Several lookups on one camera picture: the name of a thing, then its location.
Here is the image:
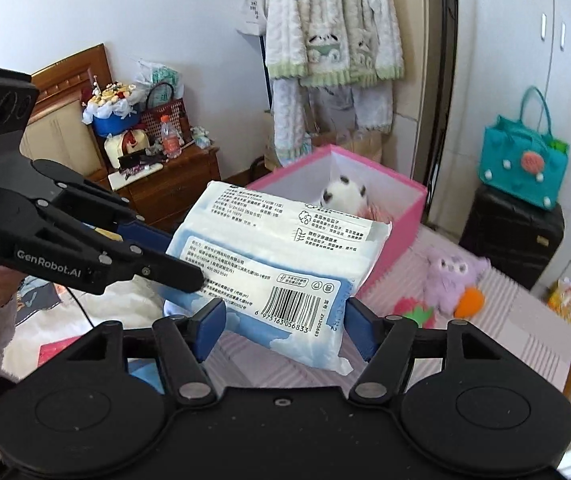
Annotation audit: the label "white flat box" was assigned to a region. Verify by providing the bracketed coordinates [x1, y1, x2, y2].
[107, 164, 164, 192]

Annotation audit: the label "wooden nightstand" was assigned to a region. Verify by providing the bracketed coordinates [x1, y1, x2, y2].
[88, 142, 222, 233]

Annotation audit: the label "small green-white packets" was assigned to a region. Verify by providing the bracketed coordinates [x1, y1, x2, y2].
[190, 125, 212, 150]

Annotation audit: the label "blue packet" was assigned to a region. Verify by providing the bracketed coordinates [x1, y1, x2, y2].
[126, 360, 166, 396]

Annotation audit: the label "white brown-eared plush toy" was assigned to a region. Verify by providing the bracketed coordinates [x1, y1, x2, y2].
[319, 174, 370, 216]

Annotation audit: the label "red flat packet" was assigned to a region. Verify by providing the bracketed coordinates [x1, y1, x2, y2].
[38, 336, 84, 366]

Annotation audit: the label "striped tablecloth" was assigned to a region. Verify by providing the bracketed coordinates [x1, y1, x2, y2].
[206, 225, 571, 396]

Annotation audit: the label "brown paper bag green print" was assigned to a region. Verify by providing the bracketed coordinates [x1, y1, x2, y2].
[310, 127, 383, 163]

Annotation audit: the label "wooden headboard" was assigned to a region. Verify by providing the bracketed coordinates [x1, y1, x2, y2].
[18, 43, 114, 181]

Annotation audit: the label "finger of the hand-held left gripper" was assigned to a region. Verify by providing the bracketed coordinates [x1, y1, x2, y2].
[16, 202, 205, 296]
[33, 159, 174, 256]

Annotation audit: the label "cream gift with red ribbon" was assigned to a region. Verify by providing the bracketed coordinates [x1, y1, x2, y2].
[104, 129, 150, 170]

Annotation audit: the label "pink cardboard box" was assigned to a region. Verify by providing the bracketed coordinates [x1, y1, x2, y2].
[253, 144, 427, 296]

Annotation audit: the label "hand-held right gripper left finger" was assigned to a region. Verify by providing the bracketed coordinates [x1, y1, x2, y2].
[58, 297, 227, 405]

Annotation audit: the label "plastic bottle red label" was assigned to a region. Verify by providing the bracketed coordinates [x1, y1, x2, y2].
[160, 115, 182, 159]

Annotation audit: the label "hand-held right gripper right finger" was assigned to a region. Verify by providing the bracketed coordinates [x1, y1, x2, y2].
[346, 297, 500, 405]

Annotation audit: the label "black suitcase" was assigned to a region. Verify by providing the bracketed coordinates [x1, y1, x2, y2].
[459, 184, 565, 291]

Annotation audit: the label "red woven basket bag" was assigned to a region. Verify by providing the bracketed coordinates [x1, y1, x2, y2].
[143, 82, 191, 146]

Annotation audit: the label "clear crumpled plastic bag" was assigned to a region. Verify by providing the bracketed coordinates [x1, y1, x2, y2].
[134, 59, 186, 106]

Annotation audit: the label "white fleece pants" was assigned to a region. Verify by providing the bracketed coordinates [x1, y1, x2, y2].
[270, 77, 395, 168]

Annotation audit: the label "red strawberry plush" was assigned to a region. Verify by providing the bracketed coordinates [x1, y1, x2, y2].
[394, 297, 435, 330]

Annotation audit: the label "flower bouquet blue wrap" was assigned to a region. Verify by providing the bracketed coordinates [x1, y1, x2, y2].
[82, 77, 146, 137]

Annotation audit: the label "black coat rack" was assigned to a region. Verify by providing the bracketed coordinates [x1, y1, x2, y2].
[246, 0, 272, 186]

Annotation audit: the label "white canvas tote bag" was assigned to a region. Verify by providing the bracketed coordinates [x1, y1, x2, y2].
[237, 0, 271, 37]

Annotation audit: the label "white green fleece jacket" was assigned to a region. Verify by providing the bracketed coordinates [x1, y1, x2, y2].
[264, 0, 407, 92]

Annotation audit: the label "black cable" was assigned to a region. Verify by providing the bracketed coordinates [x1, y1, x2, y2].
[63, 287, 97, 329]

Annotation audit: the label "printed blanket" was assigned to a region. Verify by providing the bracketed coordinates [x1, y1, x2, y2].
[3, 225, 176, 376]

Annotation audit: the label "purple plush toy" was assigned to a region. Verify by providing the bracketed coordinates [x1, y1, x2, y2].
[424, 246, 491, 317]

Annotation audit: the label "white wardrobe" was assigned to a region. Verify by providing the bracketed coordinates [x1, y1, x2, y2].
[390, 0, 571, 341]

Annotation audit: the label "white blue tissue pack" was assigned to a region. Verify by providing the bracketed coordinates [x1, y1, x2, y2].
[163, 180, 393, 376]

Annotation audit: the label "teal felt tote bag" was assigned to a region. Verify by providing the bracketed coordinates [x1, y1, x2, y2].
[479, 86, 569, 211]

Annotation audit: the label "orange carrot plush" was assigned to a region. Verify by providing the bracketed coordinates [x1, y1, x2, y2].
[454, 286, 486, 319]

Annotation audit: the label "dark pouch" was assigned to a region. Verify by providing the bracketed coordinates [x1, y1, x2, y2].
[117, 151, 164, 181]

